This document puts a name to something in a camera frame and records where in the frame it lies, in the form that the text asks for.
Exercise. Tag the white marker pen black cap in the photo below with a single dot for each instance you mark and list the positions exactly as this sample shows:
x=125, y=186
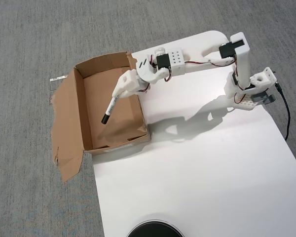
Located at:
x=109, y=111

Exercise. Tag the open brown cardboard box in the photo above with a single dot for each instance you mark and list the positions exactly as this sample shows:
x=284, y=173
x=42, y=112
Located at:
x=96, y=81

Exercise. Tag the white slotted gripper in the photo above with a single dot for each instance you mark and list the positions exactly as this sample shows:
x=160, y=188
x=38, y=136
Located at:
x=126, y=81

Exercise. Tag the black round disc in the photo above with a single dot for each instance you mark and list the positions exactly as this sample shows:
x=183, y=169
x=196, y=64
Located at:
x=154, y=229

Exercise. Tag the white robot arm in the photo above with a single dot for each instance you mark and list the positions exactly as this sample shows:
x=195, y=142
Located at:
x=241, y=64

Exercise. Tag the grey table clamp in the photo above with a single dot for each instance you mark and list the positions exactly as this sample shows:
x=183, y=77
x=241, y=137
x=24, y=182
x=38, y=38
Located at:
x=270, y=99

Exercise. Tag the white paper strip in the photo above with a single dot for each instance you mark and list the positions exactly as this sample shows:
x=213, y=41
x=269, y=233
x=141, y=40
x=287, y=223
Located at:
x=58, y=78

